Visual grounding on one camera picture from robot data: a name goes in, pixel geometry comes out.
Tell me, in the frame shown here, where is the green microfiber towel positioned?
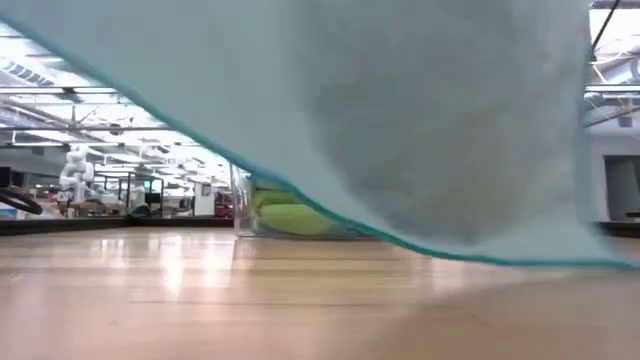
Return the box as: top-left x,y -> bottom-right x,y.
258,202 -> 344,237
251,185 -> 302,210

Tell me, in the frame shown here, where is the light blue microfiber towel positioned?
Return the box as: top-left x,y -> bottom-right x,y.
0,0 -> 640,271

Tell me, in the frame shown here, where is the clear plastic bin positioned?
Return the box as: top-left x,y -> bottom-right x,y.
229,163 -> 384,241

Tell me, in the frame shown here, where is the white robot figure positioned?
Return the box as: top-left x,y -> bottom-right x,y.
58,144 -> 96,201

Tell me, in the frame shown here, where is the overhead LED light bar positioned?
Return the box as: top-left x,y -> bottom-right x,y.
0,84 -> 640,97

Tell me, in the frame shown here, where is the black looped cable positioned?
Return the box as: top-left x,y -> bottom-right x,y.
0,187 -> 45,216

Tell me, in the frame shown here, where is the dark wall window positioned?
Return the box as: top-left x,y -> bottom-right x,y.
602,154 -> 640,222

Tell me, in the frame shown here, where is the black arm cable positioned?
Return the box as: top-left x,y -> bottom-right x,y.
589,0 -> 622,57

